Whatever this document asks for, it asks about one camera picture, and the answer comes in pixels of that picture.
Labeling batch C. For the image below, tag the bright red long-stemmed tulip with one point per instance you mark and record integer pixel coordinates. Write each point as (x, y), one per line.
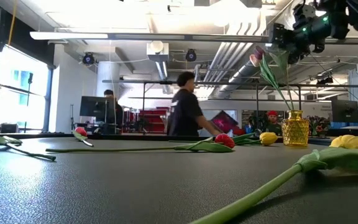
(225, 140)

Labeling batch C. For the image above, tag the large yellow tulip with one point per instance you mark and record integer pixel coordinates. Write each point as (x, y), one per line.
(350, 158)

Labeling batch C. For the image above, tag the background flower bunch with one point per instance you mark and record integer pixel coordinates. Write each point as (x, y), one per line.
(317, 124)

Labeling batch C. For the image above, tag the red storage bin rack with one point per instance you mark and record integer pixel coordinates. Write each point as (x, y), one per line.
(154, 119)

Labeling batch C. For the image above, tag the magenta screen panel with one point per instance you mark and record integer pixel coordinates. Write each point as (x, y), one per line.
(224, 121)

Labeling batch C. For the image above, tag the person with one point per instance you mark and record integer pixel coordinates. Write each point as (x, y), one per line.
(109, 92)
(185, 109)
(273, 124)

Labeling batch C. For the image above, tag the black light stand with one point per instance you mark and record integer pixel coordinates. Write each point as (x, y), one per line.
(30, 77)

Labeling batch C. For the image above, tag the silver ventilation duct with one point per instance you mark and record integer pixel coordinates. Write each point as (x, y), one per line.
(244, 73)

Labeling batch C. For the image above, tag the white ceiling unit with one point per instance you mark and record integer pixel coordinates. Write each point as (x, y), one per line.
(157, 51)

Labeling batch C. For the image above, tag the round black ceiling lamp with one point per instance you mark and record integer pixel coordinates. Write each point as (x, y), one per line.
(88, 59)
(190, 55)

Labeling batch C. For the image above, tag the blue storage bins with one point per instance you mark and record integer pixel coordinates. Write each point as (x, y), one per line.
(342, 125)

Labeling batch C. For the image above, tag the black monitor on stand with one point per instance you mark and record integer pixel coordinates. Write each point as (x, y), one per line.
(93, 106)

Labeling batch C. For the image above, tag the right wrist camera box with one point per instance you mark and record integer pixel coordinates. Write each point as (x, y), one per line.
(278, 32)

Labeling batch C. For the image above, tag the black metal workstation frame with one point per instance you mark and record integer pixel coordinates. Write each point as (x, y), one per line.
(154, 83)

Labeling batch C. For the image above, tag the black ceiling spotlight cluster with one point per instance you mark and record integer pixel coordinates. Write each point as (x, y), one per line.
(297, 56)

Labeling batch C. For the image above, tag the grey overhead rig beam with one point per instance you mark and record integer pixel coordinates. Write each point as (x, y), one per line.
(197, 37)

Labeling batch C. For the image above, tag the purple and pink tulip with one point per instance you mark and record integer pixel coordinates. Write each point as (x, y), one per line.
(267, 73)

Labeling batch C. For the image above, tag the small bright red tulip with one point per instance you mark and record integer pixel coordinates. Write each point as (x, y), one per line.
(81, 131)

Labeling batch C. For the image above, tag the small yellow tulip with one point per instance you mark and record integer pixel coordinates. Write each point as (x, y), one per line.
(268, 138)

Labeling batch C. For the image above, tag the amber glass vase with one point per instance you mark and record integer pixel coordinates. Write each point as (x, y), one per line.
(295, 132)

